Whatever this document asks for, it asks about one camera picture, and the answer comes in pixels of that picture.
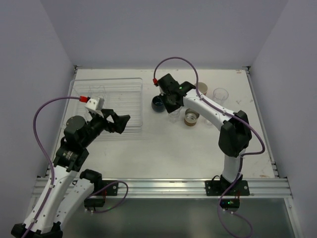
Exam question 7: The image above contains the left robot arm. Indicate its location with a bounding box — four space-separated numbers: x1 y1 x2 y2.
11 109 130 238

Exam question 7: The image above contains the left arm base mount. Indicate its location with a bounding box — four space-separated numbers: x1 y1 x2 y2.
84 180 118 212

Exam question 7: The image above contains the beige bottomed cup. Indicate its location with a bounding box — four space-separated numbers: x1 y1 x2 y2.
184 109 200 126

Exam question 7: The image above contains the orange mug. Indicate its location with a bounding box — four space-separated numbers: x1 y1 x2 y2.
195 82 208 95

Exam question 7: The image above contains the aluminium mounting rail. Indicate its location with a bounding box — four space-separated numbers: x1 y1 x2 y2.
121 178 292 199

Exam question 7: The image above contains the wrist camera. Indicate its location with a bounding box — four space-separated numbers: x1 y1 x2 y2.
158 86 165 95
85 97 104 118

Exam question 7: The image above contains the dark blue squat mug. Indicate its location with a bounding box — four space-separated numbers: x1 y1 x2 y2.
151 96 165 113

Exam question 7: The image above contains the clear glass with sticker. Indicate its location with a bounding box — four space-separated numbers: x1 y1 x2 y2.
212 88 229 105

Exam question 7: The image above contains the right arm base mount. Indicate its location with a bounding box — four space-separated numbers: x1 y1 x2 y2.
204 175 249 212

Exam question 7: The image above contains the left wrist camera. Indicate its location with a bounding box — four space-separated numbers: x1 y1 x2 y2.
85 97 104 118

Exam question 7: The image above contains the white wire dish rack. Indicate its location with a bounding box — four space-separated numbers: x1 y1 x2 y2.
69 77 143 137

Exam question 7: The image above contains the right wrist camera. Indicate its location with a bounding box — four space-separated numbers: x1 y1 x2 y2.
158 86 165 95

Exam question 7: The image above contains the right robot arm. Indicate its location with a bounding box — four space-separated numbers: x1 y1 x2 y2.
153 74 252 183

